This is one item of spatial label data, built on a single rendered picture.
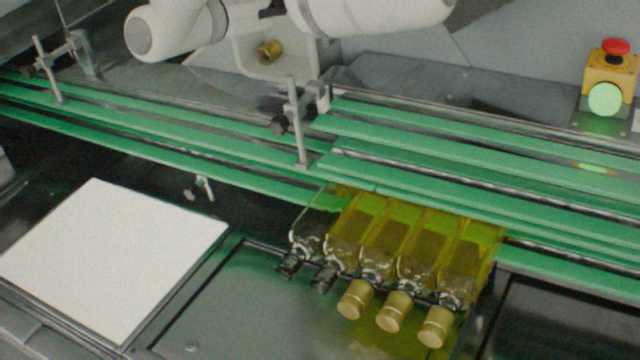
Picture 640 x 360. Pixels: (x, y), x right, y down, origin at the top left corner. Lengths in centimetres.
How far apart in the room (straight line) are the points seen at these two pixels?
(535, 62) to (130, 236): 80
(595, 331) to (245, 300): 57
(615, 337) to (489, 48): 50
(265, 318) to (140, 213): 40
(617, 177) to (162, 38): 60
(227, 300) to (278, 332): 12
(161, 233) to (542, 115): 73
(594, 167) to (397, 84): 32
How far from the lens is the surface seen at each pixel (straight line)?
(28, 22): 156
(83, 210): 132
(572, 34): 91
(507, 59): 95
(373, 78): 95
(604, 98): 83
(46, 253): 125
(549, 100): 90
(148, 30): 76
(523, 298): 102
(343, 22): 57
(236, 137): 107
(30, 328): 113
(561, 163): 81
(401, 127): 87
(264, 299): 100
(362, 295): 79
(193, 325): 100
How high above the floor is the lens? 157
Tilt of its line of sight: 39 degrees down
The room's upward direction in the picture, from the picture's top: 140 degrees counter-clockwise
